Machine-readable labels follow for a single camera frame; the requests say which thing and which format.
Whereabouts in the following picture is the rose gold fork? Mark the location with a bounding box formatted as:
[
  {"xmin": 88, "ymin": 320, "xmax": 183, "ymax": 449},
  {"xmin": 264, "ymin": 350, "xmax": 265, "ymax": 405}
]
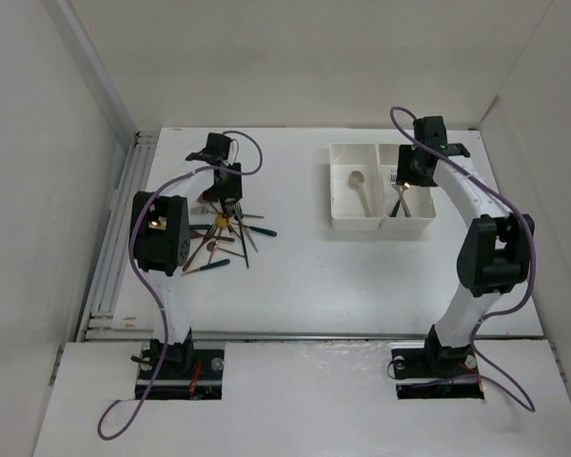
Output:
[{"xmin": 207, "ymin": 222, "xmax": 240, "ymax": 243}]

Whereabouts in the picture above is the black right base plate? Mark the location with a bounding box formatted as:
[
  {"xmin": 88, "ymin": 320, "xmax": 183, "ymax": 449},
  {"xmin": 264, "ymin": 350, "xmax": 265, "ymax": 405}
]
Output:
[{"xmin": 391, "ymin": 342, "xmax": 484, "ymax": 400}]

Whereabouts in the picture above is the rose gold spoon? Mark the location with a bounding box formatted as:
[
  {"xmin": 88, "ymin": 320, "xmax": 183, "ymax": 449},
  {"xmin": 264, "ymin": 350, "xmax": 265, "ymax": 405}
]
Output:
[{"xmin": 207, "ymin": 242, "xmax": 246, "ymax": 259}]

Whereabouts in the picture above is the white plastic spoon bin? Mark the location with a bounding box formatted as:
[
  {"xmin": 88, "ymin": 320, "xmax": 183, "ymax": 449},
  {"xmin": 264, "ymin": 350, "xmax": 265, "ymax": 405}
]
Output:
[{"xmin": 329, "ymin": 143, "xmax": 384, "ymax": 232}]

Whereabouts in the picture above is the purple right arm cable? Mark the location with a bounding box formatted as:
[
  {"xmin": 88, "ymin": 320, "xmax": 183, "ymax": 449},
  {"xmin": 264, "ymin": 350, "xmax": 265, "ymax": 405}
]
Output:
[{"xmin": 389, "ymin": 106, "xmax": 538, "ymax": 413}]

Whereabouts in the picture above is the white plastic fork bin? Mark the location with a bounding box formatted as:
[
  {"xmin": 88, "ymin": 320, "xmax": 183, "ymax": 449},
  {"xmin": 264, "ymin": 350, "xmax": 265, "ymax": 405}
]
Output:
[{"xmin": 378, "ymin": 144, "xmax": 436, "ymax": 237}]

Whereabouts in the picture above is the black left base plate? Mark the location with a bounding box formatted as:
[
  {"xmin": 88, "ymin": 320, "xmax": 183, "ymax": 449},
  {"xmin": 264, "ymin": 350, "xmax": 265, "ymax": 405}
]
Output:
[{"xmin": 148, "ymin": 346, "xmax": 225, "ymax": 401}]

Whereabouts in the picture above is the aluminium front rail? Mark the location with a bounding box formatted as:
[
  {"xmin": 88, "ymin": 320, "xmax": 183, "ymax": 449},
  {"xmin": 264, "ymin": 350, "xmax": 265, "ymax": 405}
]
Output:
[{"xmin": 78, "ymin": 330, "xmax": 561, "ymax": 345}]

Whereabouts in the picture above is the black handled silver fork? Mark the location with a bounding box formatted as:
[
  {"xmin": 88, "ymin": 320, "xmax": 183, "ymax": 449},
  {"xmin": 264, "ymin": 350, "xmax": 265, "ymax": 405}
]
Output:
[{"xmin": 233, "ymin": 203, "xmax": 249, "ymax": 268}]

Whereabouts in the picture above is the copper brown fork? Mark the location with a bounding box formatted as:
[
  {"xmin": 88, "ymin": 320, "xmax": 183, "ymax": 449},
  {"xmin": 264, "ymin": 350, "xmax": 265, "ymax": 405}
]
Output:
[{"xmin": 182, "ymin": 226, "xmax": 217, "ymax": 271}]

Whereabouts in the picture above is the green handled gold fork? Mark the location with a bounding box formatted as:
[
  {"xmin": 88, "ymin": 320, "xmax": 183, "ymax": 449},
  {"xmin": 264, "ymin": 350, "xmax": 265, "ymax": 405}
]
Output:
[{"xmin": 243, "ymin": 226, "xmax": 278, "ymax": 238}]

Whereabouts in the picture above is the green handled gold spoon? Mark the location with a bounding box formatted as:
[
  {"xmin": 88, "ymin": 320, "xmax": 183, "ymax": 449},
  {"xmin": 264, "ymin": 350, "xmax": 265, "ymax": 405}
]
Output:
[{"xmin": 182, "ymin": 259, "xmax": 231, "ymax": 276}]

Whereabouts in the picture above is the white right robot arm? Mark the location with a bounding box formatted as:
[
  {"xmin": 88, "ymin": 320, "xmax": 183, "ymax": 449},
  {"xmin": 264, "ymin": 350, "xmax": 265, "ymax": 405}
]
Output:
[{"xmin": 396, "ymin": 116, "xmax": 537, "ymax": 375}]

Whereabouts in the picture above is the aluminium side rail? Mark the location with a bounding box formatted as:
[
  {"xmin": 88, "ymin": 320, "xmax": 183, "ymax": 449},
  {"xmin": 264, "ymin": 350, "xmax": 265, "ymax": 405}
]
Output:
[{"xmin": 74, "ymin": 130, "xmax": 160, "ymax": 343}]

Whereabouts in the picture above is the silver spoon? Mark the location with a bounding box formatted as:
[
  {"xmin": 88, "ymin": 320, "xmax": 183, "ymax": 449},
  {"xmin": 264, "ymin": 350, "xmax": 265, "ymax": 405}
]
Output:
[{"xmin": 348, "ymin": 170, "xmax": 371, "ymax": 217}]

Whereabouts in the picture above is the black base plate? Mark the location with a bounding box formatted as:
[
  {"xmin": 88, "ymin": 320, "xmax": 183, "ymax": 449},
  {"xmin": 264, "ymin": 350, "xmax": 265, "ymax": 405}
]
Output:
[
  {"xmin": 391, "ymin": 342, "xmax": 484, "ymax": 400},
  {"xmin": 148, "ymin": 346, "xmax": 225, "ymax": 401}
]

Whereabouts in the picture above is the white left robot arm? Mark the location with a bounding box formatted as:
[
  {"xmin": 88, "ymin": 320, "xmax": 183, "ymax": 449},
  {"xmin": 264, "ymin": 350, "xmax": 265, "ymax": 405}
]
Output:
[{"xmin": 128, "ymin": 129, "xmax": 248, "ymax": 378}]

